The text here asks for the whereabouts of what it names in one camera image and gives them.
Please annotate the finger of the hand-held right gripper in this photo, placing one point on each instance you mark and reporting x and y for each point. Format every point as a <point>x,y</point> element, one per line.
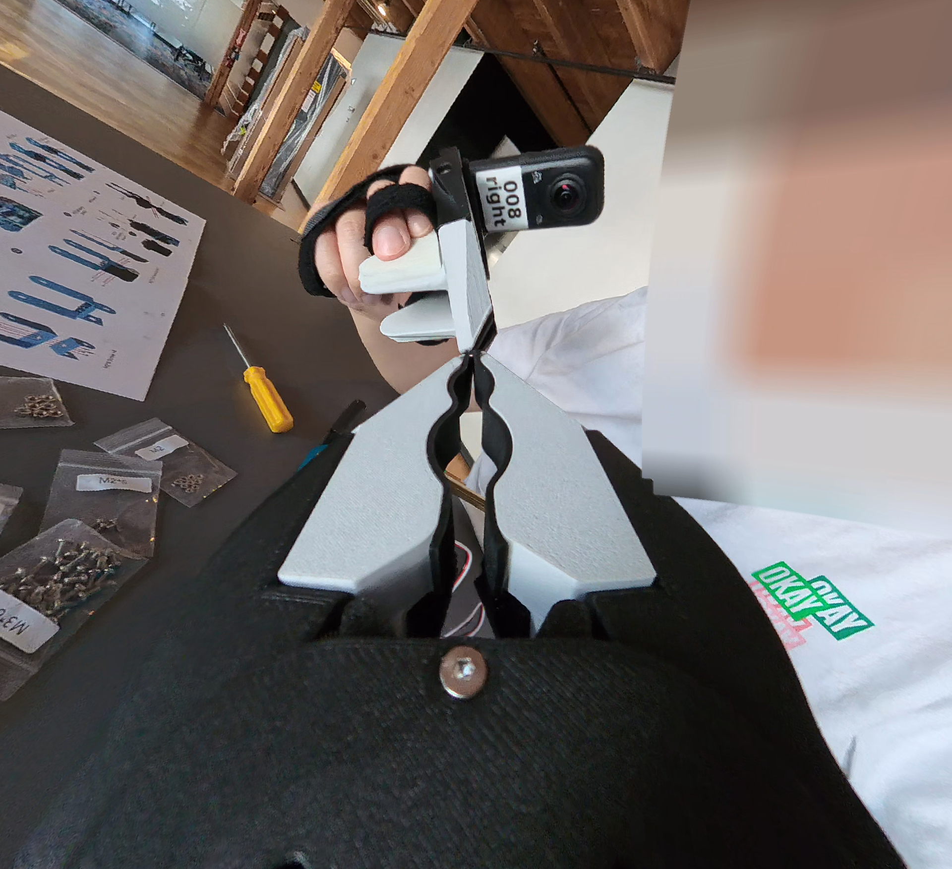
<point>467,281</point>

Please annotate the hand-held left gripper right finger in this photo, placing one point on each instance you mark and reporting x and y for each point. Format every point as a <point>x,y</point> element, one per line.
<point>565,512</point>

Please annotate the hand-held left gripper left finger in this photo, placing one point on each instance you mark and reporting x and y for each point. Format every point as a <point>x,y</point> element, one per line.
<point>372,512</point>

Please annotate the person's right forearm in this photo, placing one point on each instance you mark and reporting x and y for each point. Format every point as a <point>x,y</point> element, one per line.
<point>394,363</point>

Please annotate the dark grey desk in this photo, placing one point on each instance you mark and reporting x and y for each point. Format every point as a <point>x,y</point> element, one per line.
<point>223,274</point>

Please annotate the person's right hand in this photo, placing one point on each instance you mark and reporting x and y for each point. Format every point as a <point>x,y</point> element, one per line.
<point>349,244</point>

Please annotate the black and blue pen tool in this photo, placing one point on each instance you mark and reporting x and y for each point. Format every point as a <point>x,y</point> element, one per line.
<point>338,426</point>

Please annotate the black ceiling pipe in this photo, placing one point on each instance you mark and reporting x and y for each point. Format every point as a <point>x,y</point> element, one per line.
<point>565,62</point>

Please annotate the clear plastic hardware bag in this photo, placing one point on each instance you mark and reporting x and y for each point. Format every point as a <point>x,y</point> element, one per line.
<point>7,508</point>
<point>59,579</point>
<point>171,464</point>
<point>104,504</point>
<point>33,404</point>

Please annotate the wrapped framed panel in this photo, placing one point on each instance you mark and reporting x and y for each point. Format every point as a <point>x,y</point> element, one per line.
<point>294,118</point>

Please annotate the white instruction sheet blue prints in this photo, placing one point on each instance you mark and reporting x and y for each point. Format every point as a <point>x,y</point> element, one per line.
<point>82,274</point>

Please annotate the wooden post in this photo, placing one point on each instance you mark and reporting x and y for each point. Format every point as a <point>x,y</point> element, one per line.
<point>238,36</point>

